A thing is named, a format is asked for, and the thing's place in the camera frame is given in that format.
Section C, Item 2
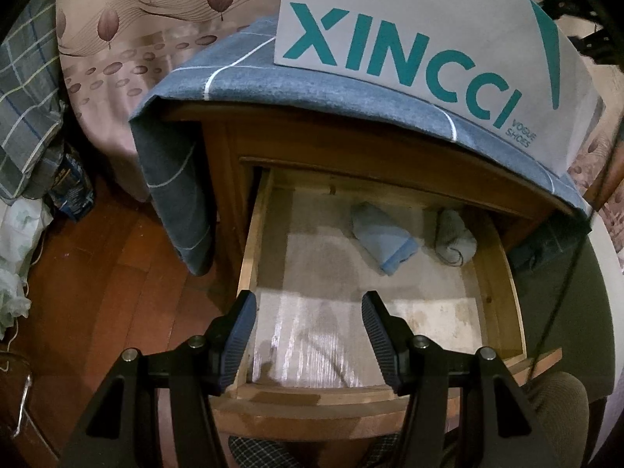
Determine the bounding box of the wooden drawer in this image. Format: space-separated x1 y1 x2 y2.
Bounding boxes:
211 169 563 441

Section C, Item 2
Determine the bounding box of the checked slipper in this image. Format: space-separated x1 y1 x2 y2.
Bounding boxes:
227 436 307 468

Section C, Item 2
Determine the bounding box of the grey sock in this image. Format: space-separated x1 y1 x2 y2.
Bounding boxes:
435 209 477 267

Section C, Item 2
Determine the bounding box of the light blue folded cloth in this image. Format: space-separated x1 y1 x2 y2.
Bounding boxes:
350 202 420 276

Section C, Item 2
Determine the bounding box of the white floral plastic bag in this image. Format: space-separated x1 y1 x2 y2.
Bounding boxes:
0 198 53 337

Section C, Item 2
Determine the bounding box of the dark blue package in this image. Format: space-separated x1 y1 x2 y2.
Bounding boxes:
44 147 95 222

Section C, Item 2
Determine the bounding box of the wooden nightstand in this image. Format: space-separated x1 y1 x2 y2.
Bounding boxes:
165 101 582 303

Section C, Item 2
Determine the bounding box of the green plaid cloth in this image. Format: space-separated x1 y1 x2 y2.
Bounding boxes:
0 0 64 204

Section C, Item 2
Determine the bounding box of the blue grid tablecloth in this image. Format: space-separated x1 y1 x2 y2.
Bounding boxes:
129 17 588 276

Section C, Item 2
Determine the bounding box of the white XINCCI shoe box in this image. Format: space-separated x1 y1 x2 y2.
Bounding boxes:
274 0 602 174

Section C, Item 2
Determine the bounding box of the pink leaf bedsheet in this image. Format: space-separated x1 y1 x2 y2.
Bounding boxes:
56 0 280 202

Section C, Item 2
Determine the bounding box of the black cable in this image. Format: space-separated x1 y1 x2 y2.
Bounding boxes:
523 111 624 391

